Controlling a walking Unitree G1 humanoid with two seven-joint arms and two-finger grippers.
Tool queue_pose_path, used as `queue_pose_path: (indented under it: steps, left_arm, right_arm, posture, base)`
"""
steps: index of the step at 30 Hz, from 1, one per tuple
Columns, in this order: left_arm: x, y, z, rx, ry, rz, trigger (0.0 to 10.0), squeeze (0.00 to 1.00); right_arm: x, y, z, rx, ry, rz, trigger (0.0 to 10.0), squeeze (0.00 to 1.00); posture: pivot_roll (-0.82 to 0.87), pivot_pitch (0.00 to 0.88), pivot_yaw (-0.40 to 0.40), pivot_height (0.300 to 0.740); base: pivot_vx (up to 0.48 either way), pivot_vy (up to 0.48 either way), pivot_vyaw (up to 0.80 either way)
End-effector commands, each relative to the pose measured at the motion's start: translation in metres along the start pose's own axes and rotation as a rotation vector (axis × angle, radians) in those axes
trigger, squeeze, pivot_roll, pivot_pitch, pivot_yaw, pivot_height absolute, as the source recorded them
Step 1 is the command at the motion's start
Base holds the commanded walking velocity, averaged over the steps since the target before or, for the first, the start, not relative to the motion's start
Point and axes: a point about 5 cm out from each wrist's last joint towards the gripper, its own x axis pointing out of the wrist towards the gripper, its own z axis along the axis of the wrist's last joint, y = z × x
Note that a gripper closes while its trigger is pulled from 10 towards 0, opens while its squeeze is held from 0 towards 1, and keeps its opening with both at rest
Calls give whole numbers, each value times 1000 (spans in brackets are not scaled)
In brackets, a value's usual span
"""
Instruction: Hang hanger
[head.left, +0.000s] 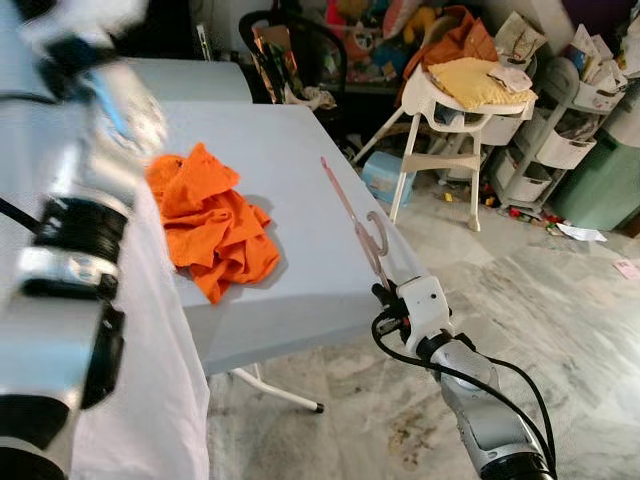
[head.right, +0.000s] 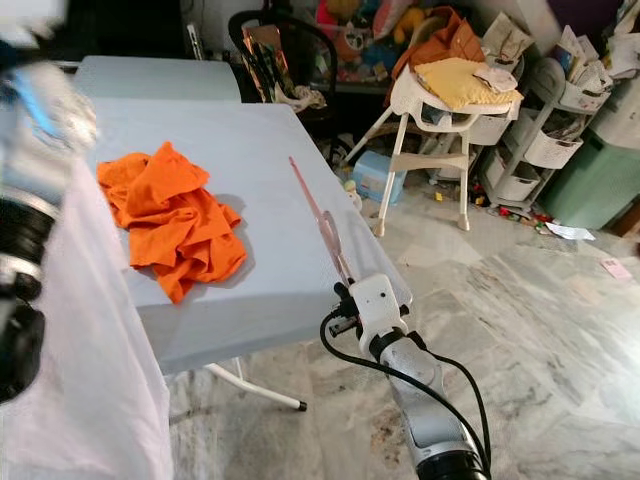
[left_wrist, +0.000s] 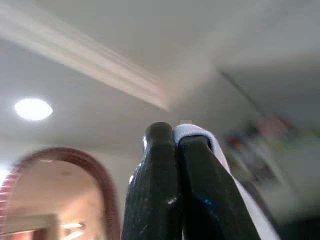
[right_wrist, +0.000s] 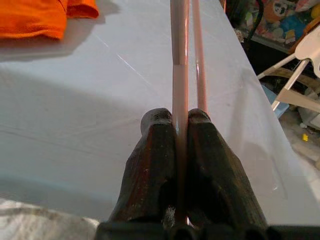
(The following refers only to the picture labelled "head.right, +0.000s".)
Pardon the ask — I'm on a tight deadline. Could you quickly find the light blue package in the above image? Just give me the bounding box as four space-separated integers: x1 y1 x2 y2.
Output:
353 150 408 206

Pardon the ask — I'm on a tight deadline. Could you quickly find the small white cloth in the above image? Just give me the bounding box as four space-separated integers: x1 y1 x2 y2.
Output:
473 65 519 94

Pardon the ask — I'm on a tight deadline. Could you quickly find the grey plastic table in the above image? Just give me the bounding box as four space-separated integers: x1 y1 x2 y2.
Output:
72 55 243 103

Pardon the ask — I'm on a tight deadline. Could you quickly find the white high chair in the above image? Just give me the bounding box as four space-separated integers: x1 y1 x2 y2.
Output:
345 65 526 238

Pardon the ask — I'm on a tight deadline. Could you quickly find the light blue folding table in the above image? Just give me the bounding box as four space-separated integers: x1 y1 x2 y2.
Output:
95 98 413 413

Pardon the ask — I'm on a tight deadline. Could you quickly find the white shirt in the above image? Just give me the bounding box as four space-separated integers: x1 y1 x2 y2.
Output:
0 160 173 480

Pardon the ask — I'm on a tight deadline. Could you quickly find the colourful play mat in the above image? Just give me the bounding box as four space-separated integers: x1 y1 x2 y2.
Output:
315 0 436 86

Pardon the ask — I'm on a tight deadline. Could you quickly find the pink plastic hanger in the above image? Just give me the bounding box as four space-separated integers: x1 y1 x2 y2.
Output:
288 155 356 286

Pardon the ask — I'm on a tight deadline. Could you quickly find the white paper sheet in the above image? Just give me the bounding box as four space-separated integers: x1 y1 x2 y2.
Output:
545 222 598 241

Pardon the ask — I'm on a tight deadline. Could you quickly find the white storage trolley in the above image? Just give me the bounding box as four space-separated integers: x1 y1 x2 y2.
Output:
478 25 616 206

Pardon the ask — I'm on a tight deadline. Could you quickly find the green bin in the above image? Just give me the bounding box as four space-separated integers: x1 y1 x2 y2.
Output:
540 95 640 231

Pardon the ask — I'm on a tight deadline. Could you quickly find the pink paper sheet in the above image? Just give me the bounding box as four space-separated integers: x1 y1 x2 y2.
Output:
600 258 633 279

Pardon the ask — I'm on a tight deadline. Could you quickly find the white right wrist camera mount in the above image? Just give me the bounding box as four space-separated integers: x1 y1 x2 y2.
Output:
348 273 408 338

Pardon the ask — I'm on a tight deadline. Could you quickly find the yellow cushion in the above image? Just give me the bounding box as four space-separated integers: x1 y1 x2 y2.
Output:
413 57 524 111

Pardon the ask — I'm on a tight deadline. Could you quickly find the orange brown cloth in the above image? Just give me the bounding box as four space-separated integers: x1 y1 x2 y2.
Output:
392 5 486 81

